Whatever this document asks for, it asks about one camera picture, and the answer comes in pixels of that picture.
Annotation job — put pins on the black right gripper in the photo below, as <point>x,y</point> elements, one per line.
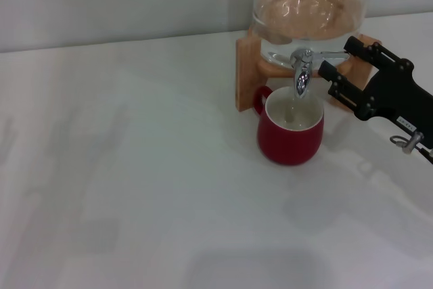
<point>399,96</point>

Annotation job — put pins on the chrome faucet tap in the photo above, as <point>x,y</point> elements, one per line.
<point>301,81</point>

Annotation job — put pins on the red ceramic cup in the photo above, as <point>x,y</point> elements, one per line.
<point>287,143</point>

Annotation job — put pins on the glass water dispenser jar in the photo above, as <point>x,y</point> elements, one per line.
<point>304,8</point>

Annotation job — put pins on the wooden dispenser stand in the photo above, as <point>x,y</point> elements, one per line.
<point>248,76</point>

